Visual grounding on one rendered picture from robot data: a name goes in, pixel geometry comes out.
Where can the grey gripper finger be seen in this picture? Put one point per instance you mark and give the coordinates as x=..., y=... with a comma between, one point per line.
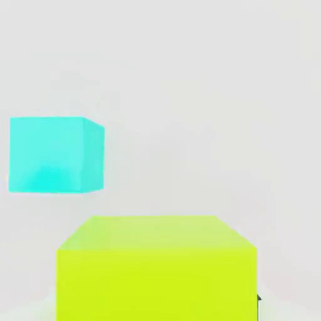
x=263, y=311

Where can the small cyan cube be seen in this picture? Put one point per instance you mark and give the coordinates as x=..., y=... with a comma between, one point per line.
x=55, y=155

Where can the small yellow cube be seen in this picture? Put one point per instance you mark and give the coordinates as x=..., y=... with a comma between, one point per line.
x=155, y=275

